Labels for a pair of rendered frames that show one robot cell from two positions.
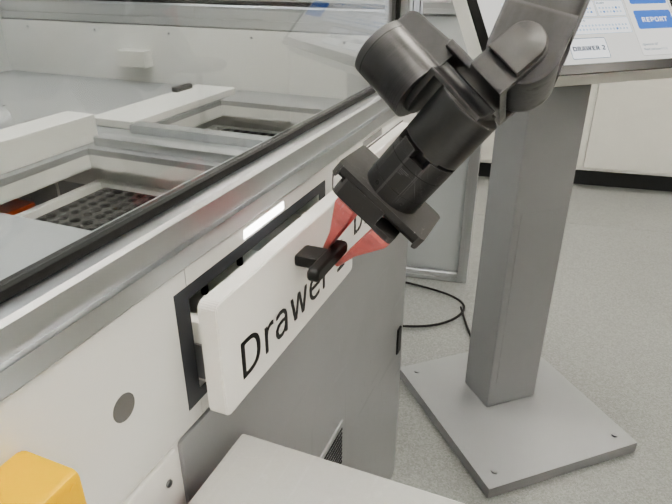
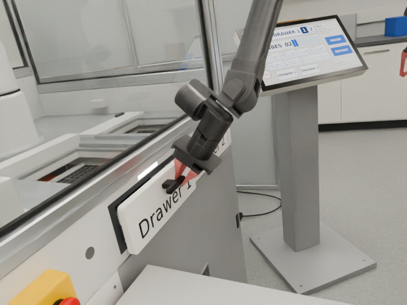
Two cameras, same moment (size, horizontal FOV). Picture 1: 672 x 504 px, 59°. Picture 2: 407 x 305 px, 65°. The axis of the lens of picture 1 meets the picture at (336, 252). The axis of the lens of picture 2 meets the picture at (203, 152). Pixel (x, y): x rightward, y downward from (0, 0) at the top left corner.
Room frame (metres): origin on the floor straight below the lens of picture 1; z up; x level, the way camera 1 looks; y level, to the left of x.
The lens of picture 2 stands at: (-0.14, -0.11, 1.21)
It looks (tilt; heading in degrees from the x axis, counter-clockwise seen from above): 20 degrees down; 4
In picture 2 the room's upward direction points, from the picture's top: 9 degrees counter-clockwise
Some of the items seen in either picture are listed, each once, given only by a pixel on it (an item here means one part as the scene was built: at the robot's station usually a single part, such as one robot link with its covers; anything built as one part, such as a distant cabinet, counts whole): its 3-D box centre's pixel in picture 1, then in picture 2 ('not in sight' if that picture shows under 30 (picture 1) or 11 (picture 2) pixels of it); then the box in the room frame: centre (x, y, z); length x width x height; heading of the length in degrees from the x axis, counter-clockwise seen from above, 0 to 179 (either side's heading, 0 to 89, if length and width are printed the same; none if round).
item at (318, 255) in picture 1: (316, 257); (171, 184); (0.51, 0.02, 0.91); 0.07 x 0.04 x 0.01; 157
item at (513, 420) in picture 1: (533, 251); (304, 169); (1.33, -0.49, 0.51); 0.50 x 0.45 x 1.02; 20
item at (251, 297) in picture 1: (292, 281); (163, 195); (0.52, 0.04, 0.87); 0.29 x 0.02 x 0.11; 157
